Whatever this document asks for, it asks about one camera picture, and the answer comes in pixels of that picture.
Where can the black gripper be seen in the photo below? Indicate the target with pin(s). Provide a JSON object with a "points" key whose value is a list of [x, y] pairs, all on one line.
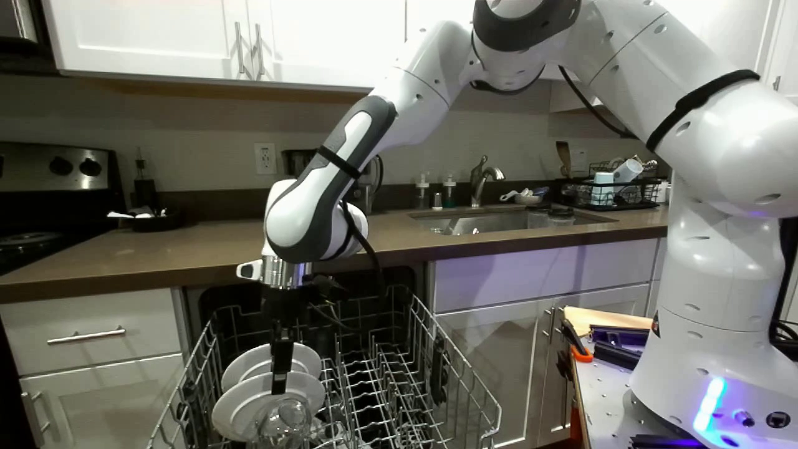
{"points": [[282, 313]]}

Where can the white dinner plate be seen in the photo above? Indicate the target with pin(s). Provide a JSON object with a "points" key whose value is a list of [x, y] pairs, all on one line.
{"points": [[250, 362], [250, 412]]}

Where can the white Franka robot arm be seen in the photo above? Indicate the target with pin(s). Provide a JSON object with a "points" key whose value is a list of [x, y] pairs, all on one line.
{"points": [[733, 250]]}

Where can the dishwasher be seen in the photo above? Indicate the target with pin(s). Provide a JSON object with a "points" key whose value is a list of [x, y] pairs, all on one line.
{"points": [[225, 307]]}

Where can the clear drinking glass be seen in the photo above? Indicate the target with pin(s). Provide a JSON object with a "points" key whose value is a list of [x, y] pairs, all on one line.
{"points": [[289, 424]]}

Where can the white base cabinet door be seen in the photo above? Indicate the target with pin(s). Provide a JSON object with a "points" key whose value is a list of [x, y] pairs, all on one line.
{"points": [[108, 407]]}

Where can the black pan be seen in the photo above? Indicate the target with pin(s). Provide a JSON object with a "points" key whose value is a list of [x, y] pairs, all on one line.
{"points": [[163, 220]]}

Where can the white drawer front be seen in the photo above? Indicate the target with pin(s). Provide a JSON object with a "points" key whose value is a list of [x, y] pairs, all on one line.
{"points": [[100, 315]]}

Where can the black coffee maker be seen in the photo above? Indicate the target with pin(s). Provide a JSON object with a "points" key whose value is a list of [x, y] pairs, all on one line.
{"points": [[301, 162]]}

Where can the dark bottle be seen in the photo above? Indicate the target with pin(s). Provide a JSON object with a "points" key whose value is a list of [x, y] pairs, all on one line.
{"points": [[146, 187]]}

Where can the steel kitchen sink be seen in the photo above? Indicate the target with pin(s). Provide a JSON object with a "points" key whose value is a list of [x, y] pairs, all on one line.
{"points": [[501, 222]]}

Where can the white sink base cabinet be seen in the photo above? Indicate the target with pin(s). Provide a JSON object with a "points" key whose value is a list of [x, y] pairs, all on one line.
{"points": [[533, 275]]}

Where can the chrome faucet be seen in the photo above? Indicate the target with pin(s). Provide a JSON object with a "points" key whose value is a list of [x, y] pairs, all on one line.
{"points": [[483, 179]]}

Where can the black and steel stove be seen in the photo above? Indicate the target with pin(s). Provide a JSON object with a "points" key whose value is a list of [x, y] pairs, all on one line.
{"points": [[50, 207]]}

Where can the metal robot table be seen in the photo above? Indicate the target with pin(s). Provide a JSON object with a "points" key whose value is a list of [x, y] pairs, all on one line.
{"points": [[607, 407]]}

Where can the wooden board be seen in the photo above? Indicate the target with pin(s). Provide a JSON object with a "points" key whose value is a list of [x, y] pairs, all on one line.
{"points": [[607, 317]]}

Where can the black clamp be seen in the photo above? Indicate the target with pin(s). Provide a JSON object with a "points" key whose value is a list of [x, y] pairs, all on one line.
{"points": [[619, 345]]}

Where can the white upper cabinets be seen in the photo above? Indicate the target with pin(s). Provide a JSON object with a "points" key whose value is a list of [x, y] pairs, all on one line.
{"points": [[166, 39]]}

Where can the black dish drying rack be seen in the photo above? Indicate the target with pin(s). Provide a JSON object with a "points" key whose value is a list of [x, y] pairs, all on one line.
{"points": [[613, 192]]}

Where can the white wall outlet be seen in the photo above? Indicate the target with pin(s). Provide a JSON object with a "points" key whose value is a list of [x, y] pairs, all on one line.
{"points": [[266, 159]]}

